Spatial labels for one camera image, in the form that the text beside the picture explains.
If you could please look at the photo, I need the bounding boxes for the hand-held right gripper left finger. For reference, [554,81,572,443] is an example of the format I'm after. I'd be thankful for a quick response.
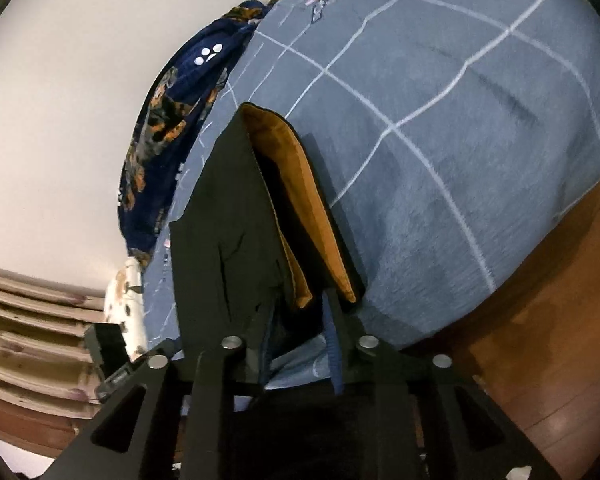
[44,305,282,480]

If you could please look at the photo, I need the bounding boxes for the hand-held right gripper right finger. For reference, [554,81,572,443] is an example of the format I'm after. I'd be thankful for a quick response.
[322,287,562,480]

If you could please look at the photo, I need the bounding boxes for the black pants with orange lining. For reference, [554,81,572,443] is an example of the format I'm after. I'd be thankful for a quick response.
[169,102,369,392]

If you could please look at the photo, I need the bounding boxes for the white floral pillow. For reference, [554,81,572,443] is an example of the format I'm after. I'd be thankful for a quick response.
[102,256,149,362]

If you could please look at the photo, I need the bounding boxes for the pink patterned curtain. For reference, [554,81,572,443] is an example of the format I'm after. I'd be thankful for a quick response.
[0,261,112,411]

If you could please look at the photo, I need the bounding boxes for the navy dog print blanket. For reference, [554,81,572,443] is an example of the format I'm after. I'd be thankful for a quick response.
[116,0,282,267]

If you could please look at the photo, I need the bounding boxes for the blue checked bed sheet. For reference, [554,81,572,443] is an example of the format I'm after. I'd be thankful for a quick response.
[140,0,600,392]

